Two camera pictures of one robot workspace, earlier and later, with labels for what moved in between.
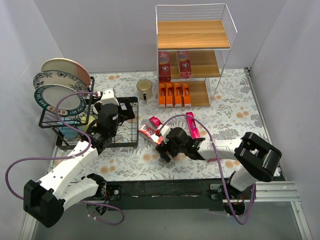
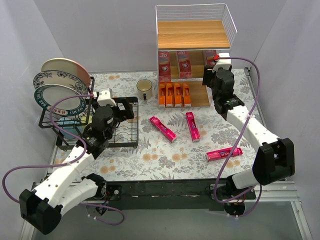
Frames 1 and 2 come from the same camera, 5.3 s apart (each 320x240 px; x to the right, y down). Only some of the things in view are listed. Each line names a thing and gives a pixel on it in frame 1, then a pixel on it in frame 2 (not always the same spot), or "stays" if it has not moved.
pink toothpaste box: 194,130 stays
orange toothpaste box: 169,94 stays
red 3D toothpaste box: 149,133 -> 209,57
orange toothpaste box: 186,94 stays
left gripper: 127,110 stays
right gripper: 165,149 -> 207,75
